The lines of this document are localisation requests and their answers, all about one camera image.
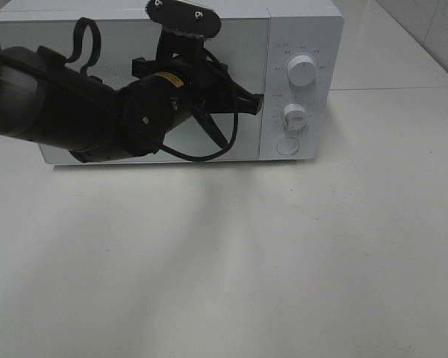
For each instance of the upper white power knob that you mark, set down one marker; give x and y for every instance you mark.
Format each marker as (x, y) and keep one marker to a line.
(301, 70)

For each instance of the white timer knob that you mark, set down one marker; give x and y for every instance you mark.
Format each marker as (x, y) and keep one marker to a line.
(295, 117)

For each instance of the white microwave door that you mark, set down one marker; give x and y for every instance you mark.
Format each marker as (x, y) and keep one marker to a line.
(242, 45)

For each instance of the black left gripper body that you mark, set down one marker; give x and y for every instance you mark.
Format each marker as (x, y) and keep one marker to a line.
(205, 90)

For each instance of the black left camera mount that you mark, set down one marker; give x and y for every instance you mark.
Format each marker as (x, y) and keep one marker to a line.
(185, 27)

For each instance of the round door release button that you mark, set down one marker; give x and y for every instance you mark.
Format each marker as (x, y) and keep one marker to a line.
(288, 146)

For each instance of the white microwave oven body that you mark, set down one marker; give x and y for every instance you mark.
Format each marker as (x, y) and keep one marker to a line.
(294, 27)

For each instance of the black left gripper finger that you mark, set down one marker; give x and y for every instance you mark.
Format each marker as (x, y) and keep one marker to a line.
(210, 127)
(250, 103)

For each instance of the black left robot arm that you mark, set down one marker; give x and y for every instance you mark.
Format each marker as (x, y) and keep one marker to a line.
(45, 102)

